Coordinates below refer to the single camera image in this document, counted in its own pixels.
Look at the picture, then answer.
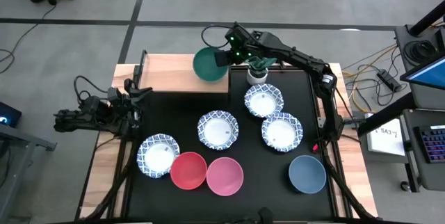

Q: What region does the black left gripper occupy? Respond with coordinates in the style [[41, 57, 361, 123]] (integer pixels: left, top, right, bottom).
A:
[[106, 77, 154, 117]]

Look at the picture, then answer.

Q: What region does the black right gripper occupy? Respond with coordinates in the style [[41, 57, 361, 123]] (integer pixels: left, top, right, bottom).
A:
[[213, 24, 257, 68]]

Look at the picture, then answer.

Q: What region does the green bowl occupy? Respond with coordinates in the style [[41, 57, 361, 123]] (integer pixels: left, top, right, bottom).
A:
[[192, 46, 231, 83]]

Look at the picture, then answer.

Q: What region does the blue white patterned bowl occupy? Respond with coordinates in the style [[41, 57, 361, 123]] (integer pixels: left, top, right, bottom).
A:
[[197, 109, 240, 152], [136, 133, 181, 179], [261, 111, 305, 154], [243, 83, 285, 119]]

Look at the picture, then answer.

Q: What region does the red bowl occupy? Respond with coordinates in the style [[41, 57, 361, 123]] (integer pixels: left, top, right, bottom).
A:
[[170, 151, 209, 191]]

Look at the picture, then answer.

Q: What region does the pink bowl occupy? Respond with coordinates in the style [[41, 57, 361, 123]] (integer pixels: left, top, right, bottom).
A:
[[206, 157, 245, 197]]

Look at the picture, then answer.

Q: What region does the wooden shelf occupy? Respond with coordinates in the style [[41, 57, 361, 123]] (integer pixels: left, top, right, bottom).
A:
[[133, 49, 231, 95]]

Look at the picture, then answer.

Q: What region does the potted plant in white pot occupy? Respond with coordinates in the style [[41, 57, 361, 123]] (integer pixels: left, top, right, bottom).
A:
[[245, 56, 278, 86]]

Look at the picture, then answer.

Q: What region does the black table mat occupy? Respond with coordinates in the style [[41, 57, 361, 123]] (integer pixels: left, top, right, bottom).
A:
[[125, 67, 337, 220]]

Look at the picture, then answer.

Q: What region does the grey metal stand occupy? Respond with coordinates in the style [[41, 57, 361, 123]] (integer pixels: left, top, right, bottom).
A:
[[0, 122, 58, 224]]

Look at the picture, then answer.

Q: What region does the dark device with blue light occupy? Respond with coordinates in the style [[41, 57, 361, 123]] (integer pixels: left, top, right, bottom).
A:
[[0, 101, 23, 129]]

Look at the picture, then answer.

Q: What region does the black power strip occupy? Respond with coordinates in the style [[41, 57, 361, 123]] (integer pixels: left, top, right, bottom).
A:
[[375, 68, 403, 93]]

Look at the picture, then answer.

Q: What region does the black diagonal support beam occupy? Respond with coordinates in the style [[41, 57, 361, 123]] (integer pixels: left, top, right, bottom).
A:
[[357, 93, 418, 137]]

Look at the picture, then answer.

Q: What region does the white paper sign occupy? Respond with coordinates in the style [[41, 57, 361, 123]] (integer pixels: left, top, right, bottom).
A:
[[366, 117, 407, 157]]

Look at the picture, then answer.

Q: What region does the monitor with blue screen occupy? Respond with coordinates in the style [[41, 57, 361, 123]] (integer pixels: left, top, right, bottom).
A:
[[399, 54, 445, 91]]

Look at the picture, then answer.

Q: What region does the black pole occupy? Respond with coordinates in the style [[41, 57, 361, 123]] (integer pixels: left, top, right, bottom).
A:
[[407, 0, 445, 38]]

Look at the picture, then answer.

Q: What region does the backlit keyboard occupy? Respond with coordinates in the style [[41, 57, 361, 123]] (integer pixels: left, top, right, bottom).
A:
[[413, 124, 445, 164]]

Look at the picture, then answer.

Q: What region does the grey equipment cart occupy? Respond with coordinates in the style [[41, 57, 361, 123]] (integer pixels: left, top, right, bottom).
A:
[[394, 24, 445, 193]]

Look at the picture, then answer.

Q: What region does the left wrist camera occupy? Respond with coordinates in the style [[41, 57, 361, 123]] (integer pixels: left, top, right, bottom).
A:
[[106, 86, 122, 106]]

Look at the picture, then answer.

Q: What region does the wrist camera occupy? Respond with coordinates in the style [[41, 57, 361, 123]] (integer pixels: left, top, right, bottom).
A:
[[106, 86, 122, 106], [227, 23, 248, 41]]

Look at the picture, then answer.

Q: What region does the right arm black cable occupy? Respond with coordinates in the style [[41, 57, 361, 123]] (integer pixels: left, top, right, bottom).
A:
[[200, 24, 233, 50]]

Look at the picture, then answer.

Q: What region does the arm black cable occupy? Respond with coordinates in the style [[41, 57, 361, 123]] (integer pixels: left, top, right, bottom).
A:
[[200, 24, 233, 50], [72, 74, 113, 105]]

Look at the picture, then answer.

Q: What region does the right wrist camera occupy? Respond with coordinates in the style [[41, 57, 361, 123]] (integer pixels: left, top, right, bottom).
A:
[[227, 23, 248, 41]]

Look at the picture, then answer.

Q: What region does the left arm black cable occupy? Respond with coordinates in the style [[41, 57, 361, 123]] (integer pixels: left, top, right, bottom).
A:
[[72, 74, 113, 105]]

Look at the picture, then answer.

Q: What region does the black floor cable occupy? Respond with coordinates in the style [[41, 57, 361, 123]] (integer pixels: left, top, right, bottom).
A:
[[0, 3, 58, 76]]

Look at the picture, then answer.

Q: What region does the yellow floor cable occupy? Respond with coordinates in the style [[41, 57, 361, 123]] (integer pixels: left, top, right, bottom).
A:
[[341, 44, 398, 114]]

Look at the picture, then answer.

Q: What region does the coiled black cable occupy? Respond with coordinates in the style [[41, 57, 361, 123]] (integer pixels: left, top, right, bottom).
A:
[[403, 39, 439, 67]]

